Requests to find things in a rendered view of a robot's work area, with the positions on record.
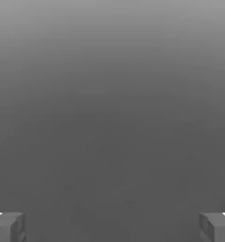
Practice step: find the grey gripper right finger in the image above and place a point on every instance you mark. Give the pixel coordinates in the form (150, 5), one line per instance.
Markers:
(218, 227)

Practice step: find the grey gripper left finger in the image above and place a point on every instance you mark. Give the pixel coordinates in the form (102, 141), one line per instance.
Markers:
(6, 227)

